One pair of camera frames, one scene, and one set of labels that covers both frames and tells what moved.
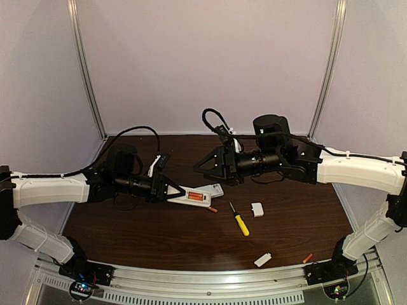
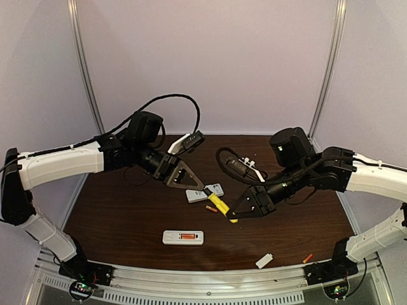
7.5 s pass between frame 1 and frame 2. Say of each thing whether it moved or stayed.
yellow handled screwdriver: moved
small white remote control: moved
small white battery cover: stayed
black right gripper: moved
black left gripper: moved
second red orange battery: stayed
